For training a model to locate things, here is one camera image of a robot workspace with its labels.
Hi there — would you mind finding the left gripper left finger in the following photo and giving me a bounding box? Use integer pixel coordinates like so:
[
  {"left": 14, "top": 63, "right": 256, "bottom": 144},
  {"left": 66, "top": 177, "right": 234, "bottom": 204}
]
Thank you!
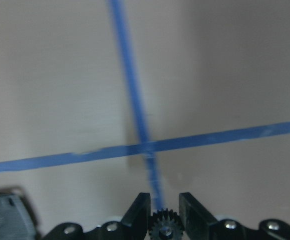
[{"left": 43, "top": 192, "right": 151, "bottom": 240}]

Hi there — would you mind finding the black brake pad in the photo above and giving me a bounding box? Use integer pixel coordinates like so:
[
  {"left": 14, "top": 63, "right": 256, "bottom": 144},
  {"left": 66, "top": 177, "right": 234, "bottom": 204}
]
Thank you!
[{"left": 0, "top": 185, "right": 40, "bottom": 240}]

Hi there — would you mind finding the small black gear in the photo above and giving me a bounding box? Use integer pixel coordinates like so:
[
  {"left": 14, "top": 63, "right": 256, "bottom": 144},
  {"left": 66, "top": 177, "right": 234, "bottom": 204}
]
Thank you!
[{"left": 148, "top": 208, "right": 184, "bottom": 240}]

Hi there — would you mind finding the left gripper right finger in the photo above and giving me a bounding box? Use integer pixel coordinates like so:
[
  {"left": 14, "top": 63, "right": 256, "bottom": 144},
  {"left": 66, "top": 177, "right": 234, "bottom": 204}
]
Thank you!
[{"left": 179, "top": 192, "right": 290, "bottom": 240}]

